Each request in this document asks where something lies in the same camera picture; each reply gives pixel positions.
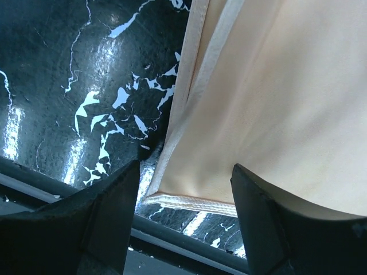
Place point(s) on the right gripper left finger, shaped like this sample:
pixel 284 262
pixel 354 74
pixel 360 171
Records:
pixel 84 233

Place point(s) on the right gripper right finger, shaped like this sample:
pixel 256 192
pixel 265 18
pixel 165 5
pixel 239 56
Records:
pixel 285 234

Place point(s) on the peach cloth napkin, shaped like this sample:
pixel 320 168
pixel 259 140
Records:
pixel 278 87

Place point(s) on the black marble pattern mat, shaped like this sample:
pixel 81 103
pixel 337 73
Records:
pixel 86 87

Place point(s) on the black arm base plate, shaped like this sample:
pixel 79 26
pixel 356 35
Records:
pixel 152 248

